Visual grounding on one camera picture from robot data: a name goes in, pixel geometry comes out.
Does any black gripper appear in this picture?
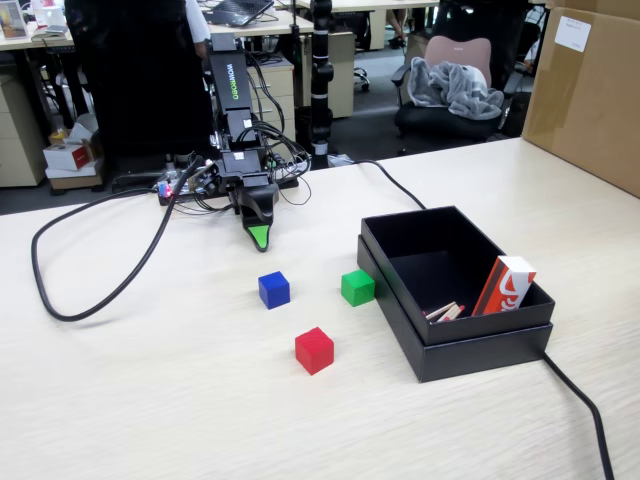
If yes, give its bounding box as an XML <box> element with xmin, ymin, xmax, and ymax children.
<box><xmin>217</xmin><ymin>148</ymin><xmax>280</xmax><ymax>253</ymax></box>

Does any green cube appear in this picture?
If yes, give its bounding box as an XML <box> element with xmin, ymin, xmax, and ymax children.
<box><xmin>340</xmin><ymin>268</ymin><xmax>376</xmax><ymax>308</ymax></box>

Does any blue cube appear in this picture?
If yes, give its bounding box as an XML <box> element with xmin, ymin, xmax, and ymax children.
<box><xmin>257</xmin><ymin>271</ymin><xmax>291</xmax><ymax>311</ymax></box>

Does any red cube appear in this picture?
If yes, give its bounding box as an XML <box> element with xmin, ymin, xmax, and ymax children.
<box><xmin>294</xmin><ymin>326</ymin><xmax>335</xmax><ymax>376</ymax></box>

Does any controller board with red led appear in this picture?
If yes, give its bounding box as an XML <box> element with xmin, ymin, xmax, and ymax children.
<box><xmin>156</xmin><ymin>167</ymin><xmax>301</xmax><ymax>207</ymax></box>

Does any black cardboard box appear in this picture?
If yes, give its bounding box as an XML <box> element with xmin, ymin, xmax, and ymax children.
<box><xmin>360</xmin><ymin>204</ymin><xmax>557</xmax><ymax>346</ymax></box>

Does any black white segmented pole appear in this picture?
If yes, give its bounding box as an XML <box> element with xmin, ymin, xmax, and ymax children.
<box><xmin>308</xmin><ymin>0</ymin><xmax>335</xmax><ymax>170</ymax></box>

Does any beige cabinet behind pole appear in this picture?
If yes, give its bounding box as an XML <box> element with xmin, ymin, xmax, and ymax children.
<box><xmin>327</xmin><ymin>31</ymin><xmax>357</xmax><ymax>120</ymax></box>

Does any person in black clothes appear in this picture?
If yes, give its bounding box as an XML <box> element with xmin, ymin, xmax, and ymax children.
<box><xmin>63</xmin><ymin>0</ymin><xmax>217</xmax><ymax>162</ymax></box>

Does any white red small box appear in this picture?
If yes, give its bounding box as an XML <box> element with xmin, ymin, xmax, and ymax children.
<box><xmin>42</xmin><ymin>141</ymin><xmax>100</xmax><ymax>174</ymax></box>

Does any light wooden office desk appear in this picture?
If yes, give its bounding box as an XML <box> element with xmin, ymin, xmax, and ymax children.
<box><xmin>0</xmin><ymin>8</ymin><xmax>315</xmax><ymax>51</ymax></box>

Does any black laptop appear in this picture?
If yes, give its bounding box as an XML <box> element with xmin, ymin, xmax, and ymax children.
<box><xmin>203</xmin><ymin>0</ymin><xmax>275</xmax><ymax>28</ymax></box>

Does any grey blanket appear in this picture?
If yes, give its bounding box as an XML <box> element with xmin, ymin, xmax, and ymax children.
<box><xmin>408</xmin><ymin>56</ymin><xmax>505</xmax><ymax>120</ymax></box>

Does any beige side cabinet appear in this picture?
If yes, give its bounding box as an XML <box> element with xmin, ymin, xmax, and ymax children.
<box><xmin>0</xmin><ymin>74</ymin><xmax>50</xmax><ymax>189</ymax></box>

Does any light wooden background desk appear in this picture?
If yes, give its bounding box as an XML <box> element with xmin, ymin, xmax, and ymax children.
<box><xmin>294</xmin><ymin>0</ymin><xmax>441</xmax><ymax>51</ymax></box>

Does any orange white matchbox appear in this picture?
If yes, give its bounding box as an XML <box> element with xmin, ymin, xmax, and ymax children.
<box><xmin>471</xmin><ymin>255</ymin><xmax>537</xmax><ymax>317</ymax></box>

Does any black open box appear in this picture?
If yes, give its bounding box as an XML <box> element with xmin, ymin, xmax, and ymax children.
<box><xmin>356</xmin><ymin>234</ymin><xmax>554</xmax><ymax>384</ymax></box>

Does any pink backed office chair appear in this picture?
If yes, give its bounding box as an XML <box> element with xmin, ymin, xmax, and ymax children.
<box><xmin>391</xmin><ymin>34</ymin><xmax>517</xmax><ymax>144</ymax></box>

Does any book on desk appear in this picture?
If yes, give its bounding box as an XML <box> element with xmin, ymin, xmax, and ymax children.
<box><xmin>30</xmin><ymin>24</ymin><xmax>70</xmax><ymax>42</ymax></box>

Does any large brown cardboard box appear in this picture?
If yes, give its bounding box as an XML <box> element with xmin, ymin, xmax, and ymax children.
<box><xmin>521</xmin><ymin>0</ymin><xmax>640</xmax><ymax>199</ymax></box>

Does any white shipping label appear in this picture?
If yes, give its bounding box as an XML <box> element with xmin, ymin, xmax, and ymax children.
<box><xmin>557</xmin><ymin>15</ymin><xmax>593</xmax><ymax>53</ymax></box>

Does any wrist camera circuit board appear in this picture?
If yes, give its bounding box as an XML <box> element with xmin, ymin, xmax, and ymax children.
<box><xmin>185</xmin><ymin>157</ymin><xmax>222</xmax><ymax>195</ymax></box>

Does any thin black wire bundle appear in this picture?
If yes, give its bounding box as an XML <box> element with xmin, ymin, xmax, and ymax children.
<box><xmin>239</xmin><ymin>47</ymin><xmax>314</xmax><ymax>211</ymax></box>

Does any thick black camera cable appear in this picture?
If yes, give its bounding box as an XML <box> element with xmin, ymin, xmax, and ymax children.
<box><xmin>30</xmin><ymin>155</ymin><xmax>205</xmax><ymax>322</ymax></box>

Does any black power cable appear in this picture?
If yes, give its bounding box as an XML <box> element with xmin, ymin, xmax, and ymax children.
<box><xmin>352</xmin><ymin>159</ymin><xmax>616</xmax><ymax>480</ymax></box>

